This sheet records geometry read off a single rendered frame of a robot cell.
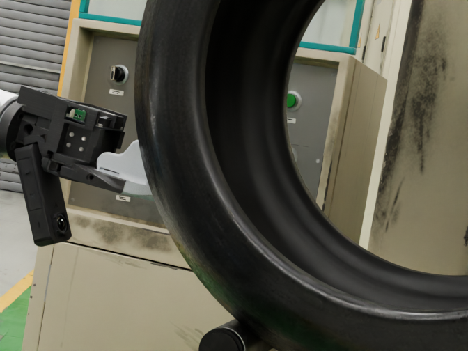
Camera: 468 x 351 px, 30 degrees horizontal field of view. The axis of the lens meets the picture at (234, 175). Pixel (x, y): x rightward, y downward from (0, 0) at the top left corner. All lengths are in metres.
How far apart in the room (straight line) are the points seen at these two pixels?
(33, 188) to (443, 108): 0.52
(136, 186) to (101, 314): 0.78
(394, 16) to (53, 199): 3.39
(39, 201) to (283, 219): 0.29
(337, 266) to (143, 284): 0.66
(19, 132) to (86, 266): 0.71
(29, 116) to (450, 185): 0.53
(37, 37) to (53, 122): 9.15
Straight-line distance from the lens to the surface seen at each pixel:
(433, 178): 1.14
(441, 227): 1.15
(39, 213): 0.99
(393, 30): 4.26
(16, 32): 10.16
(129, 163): 0.94
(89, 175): 0.93
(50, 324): 1.74
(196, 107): 0.80
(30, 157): 0.99
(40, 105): 0.99
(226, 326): 0.84
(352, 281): 1.04
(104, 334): 1.69
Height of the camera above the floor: 1.11
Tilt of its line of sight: 3 degrees down
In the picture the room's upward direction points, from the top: 10 degrees clockwise
